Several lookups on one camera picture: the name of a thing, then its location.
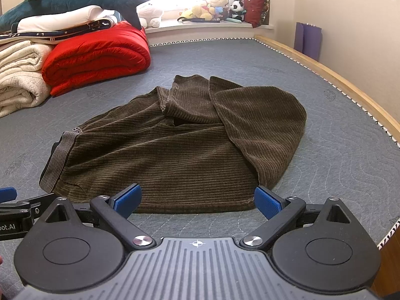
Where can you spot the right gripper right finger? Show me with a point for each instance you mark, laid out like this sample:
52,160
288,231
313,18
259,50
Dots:
318,247

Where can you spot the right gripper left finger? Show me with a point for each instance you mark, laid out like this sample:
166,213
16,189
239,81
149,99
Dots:
73,247

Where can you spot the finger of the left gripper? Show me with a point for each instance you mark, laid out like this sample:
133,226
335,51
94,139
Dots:
7,194

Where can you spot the brown corduroy pants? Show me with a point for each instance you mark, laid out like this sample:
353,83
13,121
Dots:
201,146

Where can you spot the cream folded blanket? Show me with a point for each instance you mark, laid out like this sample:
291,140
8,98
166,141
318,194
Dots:
22,84

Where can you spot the red folded quilt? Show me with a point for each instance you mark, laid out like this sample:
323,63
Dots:
119,51

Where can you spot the navy patterned folded cloth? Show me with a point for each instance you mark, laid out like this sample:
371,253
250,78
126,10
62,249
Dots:
55,37

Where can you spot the blue shark plush toy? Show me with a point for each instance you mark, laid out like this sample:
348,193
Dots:
29,8

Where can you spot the white plush toy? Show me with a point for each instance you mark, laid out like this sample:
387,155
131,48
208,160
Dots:
149,15

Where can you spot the panda plush toy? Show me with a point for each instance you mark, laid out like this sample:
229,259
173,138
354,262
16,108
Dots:
237,10

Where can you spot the dark red cushion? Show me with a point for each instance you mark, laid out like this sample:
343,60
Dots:
257,12

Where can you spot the yellow bear plush toy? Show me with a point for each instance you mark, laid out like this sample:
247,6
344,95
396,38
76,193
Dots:
208,10

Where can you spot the wooden bed frame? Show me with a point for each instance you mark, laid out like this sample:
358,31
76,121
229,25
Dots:
343,84

